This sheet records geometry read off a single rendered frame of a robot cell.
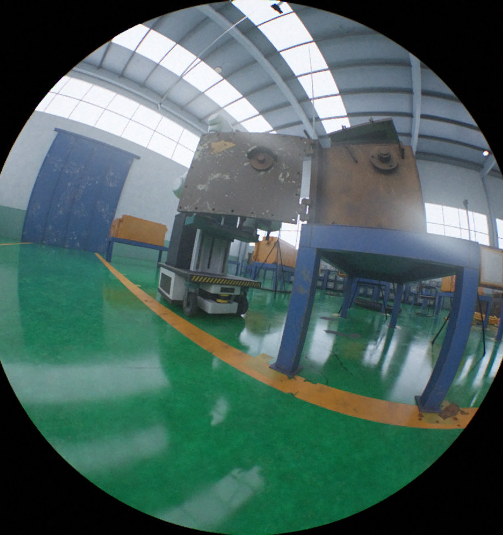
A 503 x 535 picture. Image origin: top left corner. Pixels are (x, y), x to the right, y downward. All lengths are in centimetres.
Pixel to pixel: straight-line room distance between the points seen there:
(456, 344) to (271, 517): 71
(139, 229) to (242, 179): 449
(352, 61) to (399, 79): 216
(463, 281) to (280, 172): 95
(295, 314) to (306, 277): 15
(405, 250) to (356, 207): 39
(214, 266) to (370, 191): 135
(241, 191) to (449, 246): 94
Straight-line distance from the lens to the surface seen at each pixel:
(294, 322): 74
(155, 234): 539
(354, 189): 102
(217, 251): 166
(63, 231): 888
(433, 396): 85
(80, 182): 918
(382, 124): 125
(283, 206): 90
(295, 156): 105
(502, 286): 336
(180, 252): 163
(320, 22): 873
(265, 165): 99
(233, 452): 48
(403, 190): 104
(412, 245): 71
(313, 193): 96
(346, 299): 241
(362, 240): 69
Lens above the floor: 41
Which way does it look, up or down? 1 degrees up
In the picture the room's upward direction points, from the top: 10 degrees clockwise
